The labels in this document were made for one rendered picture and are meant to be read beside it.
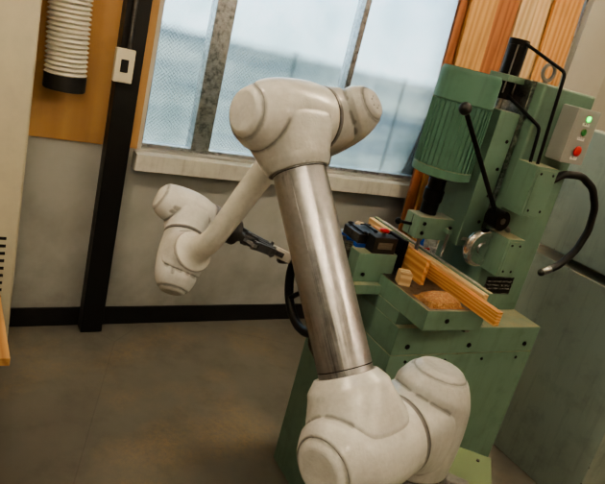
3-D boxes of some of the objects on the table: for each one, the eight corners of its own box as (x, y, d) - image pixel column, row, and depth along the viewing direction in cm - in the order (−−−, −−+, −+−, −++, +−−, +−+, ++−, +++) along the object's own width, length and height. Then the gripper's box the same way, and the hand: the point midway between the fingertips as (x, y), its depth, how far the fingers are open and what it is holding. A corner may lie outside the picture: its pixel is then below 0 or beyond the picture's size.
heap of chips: (412, 294, 170) (415, 285, 169) (447, 295, 176) (449, 286, 175) (430, 309, 163) (433, 300, 162) (466, 309, 169) (469, 300, 168)
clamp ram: (365, 255, 190) (373, 229, 187) (384, 256, 194) (393, 229, 191) (380, 268, 183) (389, 240, 180) (400, 269, 186) (409, 241, 184)
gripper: (239, 224, 166) (305, 255, 179) (224, 207, 177) (288, 239, 190) (225, 248, 167) (293, 278, 180) (210, 230, 178) (276, 260, 191)
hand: (280, 254), depth 183 cm, fingers closed
